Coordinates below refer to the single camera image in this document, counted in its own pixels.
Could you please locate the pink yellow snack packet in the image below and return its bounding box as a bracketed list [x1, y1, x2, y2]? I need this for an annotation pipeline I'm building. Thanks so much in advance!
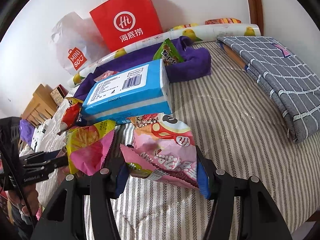
[66, 120, 116, 176]

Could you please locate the pink Hi snack packet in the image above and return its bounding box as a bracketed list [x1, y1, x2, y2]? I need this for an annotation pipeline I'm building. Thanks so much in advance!
[120, 113, 198, 189]

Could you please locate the red snack packet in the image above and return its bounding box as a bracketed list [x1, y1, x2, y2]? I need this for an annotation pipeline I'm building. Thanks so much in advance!
[59, 102, 82, 133]

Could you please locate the pink white floral packet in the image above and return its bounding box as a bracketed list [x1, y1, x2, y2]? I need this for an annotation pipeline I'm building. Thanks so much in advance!
[94, 70, 118, 82]

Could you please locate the green snack packet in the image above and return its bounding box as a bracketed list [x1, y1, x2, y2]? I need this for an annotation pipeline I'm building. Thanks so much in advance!
[153, 38, 184, 66]

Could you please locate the person left hand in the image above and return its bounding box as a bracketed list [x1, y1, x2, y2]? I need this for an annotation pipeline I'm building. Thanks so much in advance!
[7, 184, 41, 218]

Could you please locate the striped mattress pad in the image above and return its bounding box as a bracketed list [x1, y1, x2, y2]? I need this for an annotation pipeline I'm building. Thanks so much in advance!
[111, 42, 319, 239]

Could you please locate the wooden chair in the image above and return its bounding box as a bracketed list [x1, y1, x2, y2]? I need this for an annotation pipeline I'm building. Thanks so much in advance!
[21, 84, 57, 127]

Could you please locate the brown patterned box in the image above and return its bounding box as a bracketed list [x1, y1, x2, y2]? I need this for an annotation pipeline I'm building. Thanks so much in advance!
[50, 85, 68, 106]

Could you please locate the blue tissue pack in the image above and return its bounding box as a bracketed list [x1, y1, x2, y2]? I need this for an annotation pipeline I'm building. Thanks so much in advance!
[81, 59, 172, 125]

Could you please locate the grey checked folded cloth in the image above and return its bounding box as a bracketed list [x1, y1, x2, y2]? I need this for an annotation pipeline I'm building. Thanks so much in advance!
[217, 36, 319, 143]

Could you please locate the rolled lemon print mat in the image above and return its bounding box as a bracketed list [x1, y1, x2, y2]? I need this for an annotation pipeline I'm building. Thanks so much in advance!
[67, 23, 261, 88]

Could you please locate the white Miniso plastic bag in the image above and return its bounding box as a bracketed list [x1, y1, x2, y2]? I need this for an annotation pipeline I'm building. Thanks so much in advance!
[49, 12, 109, 75]

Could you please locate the yellow chips bag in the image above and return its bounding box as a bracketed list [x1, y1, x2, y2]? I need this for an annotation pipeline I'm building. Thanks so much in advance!
[168, 23, 199, 31]

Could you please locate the orange red chips bag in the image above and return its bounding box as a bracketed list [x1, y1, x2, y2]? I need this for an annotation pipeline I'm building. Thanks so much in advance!
[204, 18, 241, 25]

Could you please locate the red Haidilao paper bag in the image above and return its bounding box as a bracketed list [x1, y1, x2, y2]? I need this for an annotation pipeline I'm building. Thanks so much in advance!
[89, 0, 163, 52]

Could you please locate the brown door frame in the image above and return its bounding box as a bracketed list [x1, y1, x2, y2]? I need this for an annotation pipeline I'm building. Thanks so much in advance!
[248, 0, 264, 35]

